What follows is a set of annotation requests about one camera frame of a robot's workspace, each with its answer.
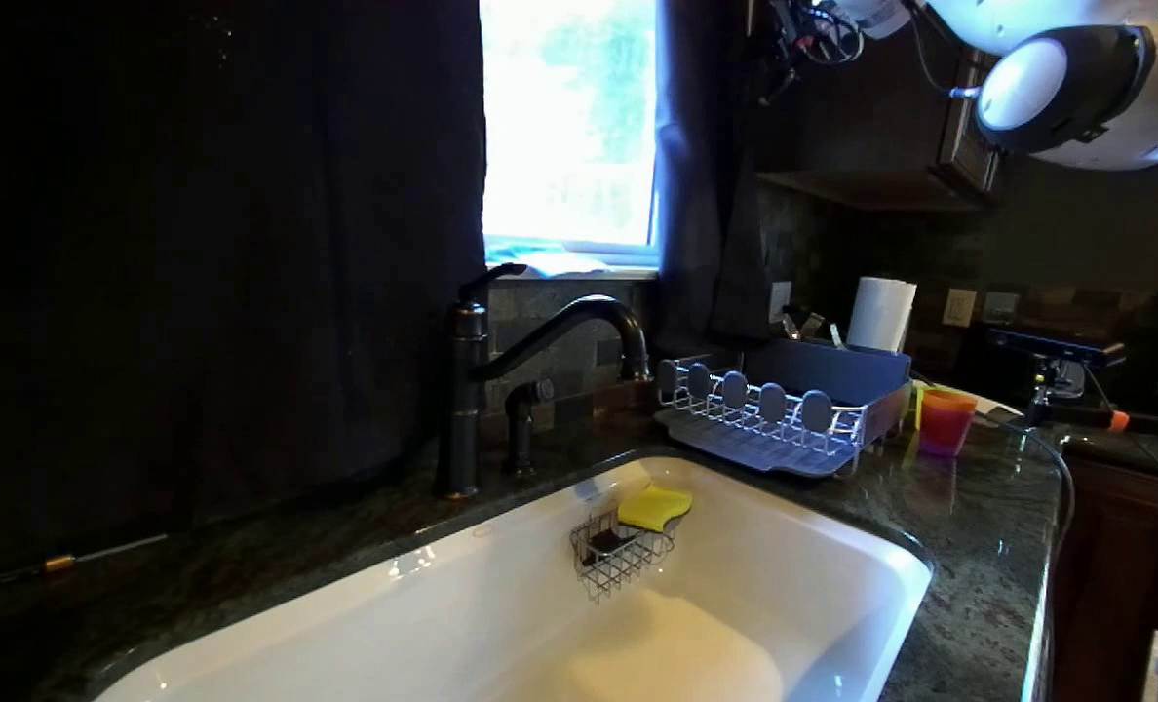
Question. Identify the yellow sponge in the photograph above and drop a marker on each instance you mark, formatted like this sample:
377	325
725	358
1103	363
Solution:
653	510

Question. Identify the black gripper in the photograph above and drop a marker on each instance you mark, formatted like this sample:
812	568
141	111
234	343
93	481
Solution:
812	27

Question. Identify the steel dish rack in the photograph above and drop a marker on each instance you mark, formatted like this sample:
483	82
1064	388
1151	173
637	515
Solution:
772	411

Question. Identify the dark countertop appliance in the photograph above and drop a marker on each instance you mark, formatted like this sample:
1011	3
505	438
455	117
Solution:
1056	371

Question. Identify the orange capped tool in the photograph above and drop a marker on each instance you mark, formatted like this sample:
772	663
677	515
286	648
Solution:
1097	420

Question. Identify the wide dark curtain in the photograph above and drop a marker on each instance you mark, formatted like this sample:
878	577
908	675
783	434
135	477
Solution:
213	235

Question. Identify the white ceramic sink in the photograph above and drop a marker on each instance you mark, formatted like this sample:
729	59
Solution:
734	609

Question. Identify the orange tipped pen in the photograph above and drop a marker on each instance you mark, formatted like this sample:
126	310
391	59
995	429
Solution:
93	550

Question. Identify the white wall outlet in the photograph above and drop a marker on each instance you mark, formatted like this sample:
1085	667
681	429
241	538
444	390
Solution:
955	304

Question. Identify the dark wooden base cabinet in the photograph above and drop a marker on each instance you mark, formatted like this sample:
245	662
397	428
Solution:
1123	572

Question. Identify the white paper towel roll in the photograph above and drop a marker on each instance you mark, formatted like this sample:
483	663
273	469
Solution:
882	312

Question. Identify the bright window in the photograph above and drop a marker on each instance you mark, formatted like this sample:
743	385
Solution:
570	129

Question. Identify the orange plastic cup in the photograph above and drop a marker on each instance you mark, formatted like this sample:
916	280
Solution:
943	423

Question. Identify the dark side sprayer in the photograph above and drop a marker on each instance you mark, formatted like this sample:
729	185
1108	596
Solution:
522	429

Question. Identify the dark bronze faucet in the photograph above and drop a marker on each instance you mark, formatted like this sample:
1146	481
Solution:
466	390

